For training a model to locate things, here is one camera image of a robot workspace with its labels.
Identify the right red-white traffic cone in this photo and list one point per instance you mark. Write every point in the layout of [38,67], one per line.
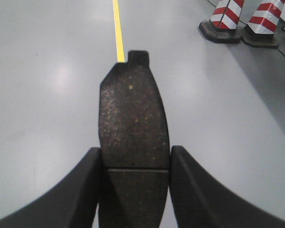
[260,30]

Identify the grey brake pad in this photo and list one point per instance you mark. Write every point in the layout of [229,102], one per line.
[135,146]

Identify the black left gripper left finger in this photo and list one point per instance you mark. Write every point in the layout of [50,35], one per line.
[70,204]

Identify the red-white traffic cone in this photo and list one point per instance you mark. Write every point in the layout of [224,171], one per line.
[260,30]
[222,25]

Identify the left red-white traffic cone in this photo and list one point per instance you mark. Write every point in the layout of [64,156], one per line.
[222,25]

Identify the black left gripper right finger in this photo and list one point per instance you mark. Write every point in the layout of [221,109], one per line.
[200,201]

